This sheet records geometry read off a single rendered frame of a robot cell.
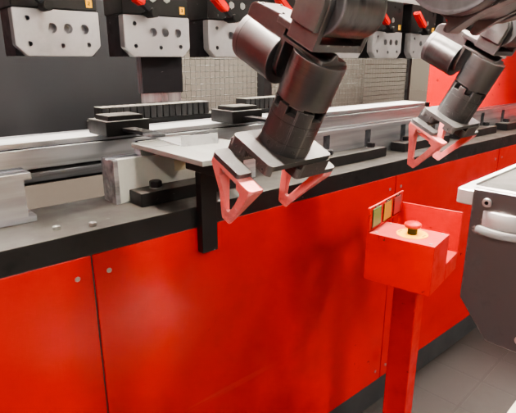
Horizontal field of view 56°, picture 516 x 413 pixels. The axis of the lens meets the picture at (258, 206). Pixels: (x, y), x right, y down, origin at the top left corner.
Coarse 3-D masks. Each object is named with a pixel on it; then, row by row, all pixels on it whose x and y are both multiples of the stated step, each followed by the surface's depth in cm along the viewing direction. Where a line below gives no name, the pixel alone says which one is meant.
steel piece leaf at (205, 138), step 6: (174, 138) 107; (180, 138) 107; (186, 138) 98; (192, 138) 99; (198, 138) 99; (204, 138) 100; (210, 138) 101; (216, 138) 102; (174, 144) 100; (180, 144) 99; (186, 144) 98; (192, 144) 99; (198, 144) 100
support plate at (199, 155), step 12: (132, 144) 102; (144, 144) 100; (156, 144) 100; (168, 144) 100; (204, 144) 100; (216, 144) 100; (228, 144) 100; (168, 156) 92; (180, 156) 89; (192, 156) 88; (204, 156) 88
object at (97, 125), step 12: (96, 120) 123; (108, 120) 120; (120, 120) 121; (132, 120) 123; (144, 120) 126; (96, 132) 124; (108, 132) 120; (120, 132) 122; (132, 132) 118; (144, 132) 114; (156, 132) 114
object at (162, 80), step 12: (144, 60) 101; (156, 60) 103; (168, 60) 105; (180, 60) 107; (144, 72) 102; (156, 72) 104; (168, 72) 106; (180, 72) 108; (144, 84) 102; (156, 84) 104; (168, 84) 106; (180, 84) 108; (144, 96) 104; (156, 96) 106; (168, 96) 108; (180, 96) 110
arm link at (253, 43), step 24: (312, 0) 42; (240, 24) 51; (264, 24) 50; (288, 24) 47; (312, 24) 42; (240, 48) 52; (264, 48) 49; (312, 48) 44; (336, 48) 46; (360, 48) 48; (264, 72) 51
